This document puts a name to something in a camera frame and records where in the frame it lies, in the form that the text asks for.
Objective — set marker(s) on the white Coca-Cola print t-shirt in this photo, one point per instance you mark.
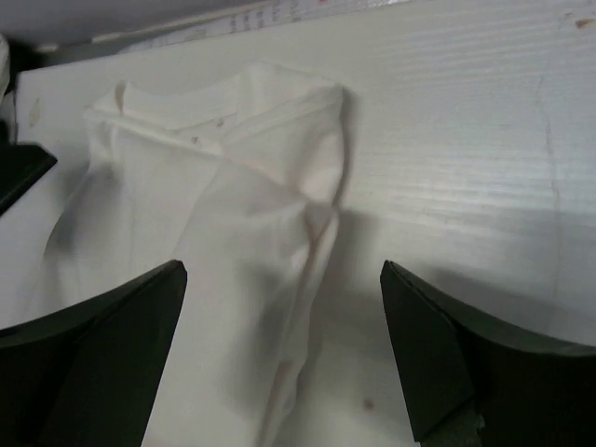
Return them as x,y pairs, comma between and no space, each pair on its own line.
237,181

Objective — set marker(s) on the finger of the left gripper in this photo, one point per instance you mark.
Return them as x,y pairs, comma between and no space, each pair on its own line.
21,167

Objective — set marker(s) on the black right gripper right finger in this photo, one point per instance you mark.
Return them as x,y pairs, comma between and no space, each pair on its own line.
471,379

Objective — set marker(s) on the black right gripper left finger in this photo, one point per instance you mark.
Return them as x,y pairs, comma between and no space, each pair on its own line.
88,374

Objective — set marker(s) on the folded white t-shirt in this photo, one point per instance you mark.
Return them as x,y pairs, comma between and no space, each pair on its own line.
4,65

